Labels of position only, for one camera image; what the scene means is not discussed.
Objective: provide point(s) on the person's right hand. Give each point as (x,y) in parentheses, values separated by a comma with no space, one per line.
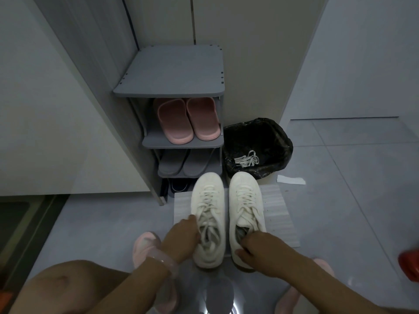
(268,253)

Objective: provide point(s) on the person's left hand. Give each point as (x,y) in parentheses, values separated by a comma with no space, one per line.
(180,237)

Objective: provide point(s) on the person's left fingers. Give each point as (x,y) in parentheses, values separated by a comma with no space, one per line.
(192,230)

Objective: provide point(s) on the person's right fingers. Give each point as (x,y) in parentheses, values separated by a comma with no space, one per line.
(247,251)

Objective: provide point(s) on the white sneaker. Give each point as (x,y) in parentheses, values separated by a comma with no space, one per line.
(209,189)
(247,192)

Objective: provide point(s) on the person's left forearm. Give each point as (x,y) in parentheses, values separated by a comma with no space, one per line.
(131,291)

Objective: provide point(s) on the person's right forearm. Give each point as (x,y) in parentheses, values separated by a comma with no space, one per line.
(327,287)

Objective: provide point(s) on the dark shoe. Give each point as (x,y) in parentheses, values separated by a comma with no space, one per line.
(180,185)

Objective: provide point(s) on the worn pink slipper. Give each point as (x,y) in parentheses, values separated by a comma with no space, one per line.
(145,246)
(322,268)

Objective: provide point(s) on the white foam sheet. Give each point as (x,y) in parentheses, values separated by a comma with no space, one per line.
(278,212)

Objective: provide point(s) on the grey slipper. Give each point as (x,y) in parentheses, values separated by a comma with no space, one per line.
(172,163)
(198,163)

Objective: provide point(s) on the white paper scrap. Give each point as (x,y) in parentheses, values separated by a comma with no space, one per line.
(291,180)

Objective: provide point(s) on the white shoelaces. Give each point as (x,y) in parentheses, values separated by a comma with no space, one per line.
(247,159)

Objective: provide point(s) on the trash bin with black bag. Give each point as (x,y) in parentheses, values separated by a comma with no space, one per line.
(262,137)

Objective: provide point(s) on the person's left leg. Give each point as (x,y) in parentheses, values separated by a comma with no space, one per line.
(65,287)

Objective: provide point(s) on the grey shoe rack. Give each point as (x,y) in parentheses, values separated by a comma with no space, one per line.
(170,71)

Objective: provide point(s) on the red object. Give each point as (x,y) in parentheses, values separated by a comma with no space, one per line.
(409,265)

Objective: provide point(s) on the tall grey wooden cabinet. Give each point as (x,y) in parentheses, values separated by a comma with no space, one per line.
(98,45)

